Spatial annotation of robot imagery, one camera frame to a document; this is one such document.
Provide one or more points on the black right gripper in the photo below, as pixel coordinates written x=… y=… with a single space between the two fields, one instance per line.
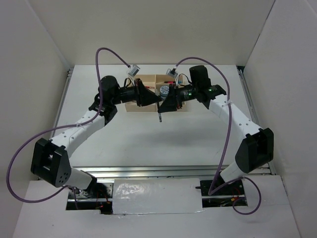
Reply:
x=173 y=101

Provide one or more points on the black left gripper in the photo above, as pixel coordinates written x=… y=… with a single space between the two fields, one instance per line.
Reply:
x=145 y=96

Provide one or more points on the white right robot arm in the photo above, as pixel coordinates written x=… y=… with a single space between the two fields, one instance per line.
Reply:
x=256 y=147

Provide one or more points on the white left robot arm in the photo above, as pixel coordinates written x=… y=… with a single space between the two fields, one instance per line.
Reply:
x=51 y=158

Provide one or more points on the cream compartment tray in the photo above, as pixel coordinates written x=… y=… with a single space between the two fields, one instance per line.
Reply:
x=154 y=80

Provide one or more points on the white foil front panel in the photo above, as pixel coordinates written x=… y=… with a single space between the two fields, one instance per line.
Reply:
x=156 y=196

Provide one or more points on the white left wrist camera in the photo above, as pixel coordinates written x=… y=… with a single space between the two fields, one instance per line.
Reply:
x=133 y=70

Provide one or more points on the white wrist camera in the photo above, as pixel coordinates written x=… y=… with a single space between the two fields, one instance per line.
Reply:
x=133 y=70
x=172 y=73

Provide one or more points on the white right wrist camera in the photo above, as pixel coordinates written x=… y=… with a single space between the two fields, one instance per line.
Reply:
x=172 y=73

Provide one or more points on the aluminium front rail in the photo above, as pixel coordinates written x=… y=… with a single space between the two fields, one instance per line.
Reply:
x=148 y=172

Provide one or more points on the aluminium left rail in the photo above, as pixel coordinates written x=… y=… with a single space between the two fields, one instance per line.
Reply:
x=64 y=92

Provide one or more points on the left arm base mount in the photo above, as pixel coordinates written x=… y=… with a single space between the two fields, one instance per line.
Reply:
x=100 y=198

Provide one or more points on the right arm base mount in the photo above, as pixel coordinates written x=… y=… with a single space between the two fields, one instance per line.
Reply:
x=223 y=197

